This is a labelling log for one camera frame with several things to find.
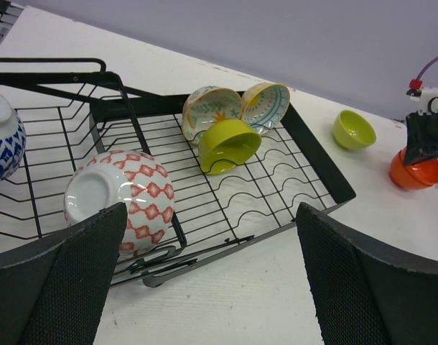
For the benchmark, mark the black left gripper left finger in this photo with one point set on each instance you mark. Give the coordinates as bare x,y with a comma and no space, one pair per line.
53,290

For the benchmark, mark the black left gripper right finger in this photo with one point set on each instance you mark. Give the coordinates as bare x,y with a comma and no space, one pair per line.
364,290

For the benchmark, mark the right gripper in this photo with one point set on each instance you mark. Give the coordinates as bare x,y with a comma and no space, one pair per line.
417,149

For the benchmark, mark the orange bowl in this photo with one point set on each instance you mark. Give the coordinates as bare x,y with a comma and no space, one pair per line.
400,177
424,172

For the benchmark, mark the green bowl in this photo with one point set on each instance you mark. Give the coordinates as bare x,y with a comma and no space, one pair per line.
352,132
226,145

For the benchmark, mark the yellow blue pattern ceramic bowl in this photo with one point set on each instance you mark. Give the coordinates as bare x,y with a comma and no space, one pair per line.
264,105

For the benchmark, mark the leaf pattern ceramic bowl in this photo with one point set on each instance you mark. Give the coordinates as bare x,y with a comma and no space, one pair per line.
207,106

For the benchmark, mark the red white pattern bowl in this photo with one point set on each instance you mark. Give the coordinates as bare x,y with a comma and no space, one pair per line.
134,178

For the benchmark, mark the blue white pattern bowl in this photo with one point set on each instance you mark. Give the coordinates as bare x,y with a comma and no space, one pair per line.
12,139

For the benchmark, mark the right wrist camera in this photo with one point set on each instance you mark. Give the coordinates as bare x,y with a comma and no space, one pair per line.
427,99

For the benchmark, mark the black wire dish rack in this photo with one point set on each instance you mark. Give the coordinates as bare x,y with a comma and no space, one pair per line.
74,108

